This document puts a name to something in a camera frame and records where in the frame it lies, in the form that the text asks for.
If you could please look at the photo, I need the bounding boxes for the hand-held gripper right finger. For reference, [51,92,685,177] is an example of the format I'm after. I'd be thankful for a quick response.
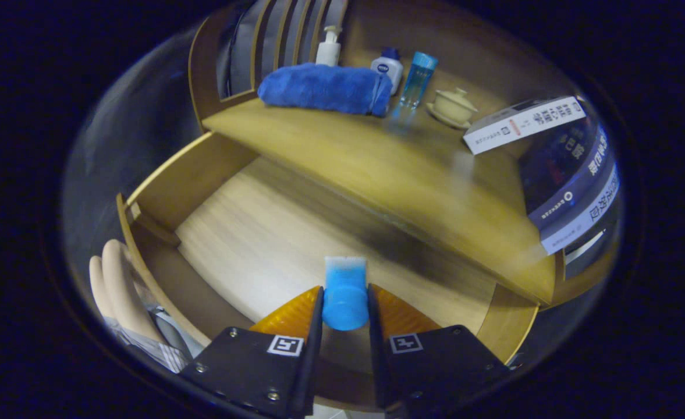
[367,283,512,417]

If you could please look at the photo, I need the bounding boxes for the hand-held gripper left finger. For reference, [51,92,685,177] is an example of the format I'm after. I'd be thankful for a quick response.
[179,285,324,419]

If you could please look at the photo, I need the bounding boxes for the small light blue tube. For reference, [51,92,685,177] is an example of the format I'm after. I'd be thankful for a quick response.
[322,256,370,331]

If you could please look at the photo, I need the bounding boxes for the wooden drawer with black knob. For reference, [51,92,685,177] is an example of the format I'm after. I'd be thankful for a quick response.
[115,131,541,411]

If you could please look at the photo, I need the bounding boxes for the wooden countertop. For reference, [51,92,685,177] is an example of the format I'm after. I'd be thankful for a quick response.
[203,64,557,304]

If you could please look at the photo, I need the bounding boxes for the wooden cabinet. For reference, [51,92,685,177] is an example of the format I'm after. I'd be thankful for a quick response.
[188,0,622,309]

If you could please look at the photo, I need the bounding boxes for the plaid shorts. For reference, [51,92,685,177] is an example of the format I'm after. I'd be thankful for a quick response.
[107,303,194,374]

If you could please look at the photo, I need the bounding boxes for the light purple book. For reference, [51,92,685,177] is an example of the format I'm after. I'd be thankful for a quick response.
[539,166,621,255]

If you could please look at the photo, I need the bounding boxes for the dark blue book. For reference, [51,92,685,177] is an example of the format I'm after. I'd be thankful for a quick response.
[518,116,611,230]

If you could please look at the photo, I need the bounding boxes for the beige lidded teacup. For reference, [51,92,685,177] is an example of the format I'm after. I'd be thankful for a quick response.
[425,87,478,130]

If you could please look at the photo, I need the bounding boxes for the folded blue towel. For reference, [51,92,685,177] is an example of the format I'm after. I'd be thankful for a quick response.
[257,63,393,117]

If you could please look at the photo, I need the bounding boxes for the white book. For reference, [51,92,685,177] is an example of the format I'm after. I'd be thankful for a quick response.
[463,96,587,155]

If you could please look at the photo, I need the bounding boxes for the clear blue bottle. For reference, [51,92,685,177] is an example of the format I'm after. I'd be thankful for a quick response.
[399,51,438,109]

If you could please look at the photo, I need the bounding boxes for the white bottle with blue cap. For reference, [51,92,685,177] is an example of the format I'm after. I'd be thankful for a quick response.
[370,47,404,95]

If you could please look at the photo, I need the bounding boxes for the white pump bottle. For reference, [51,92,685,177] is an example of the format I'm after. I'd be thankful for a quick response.
[315,25,343,66]

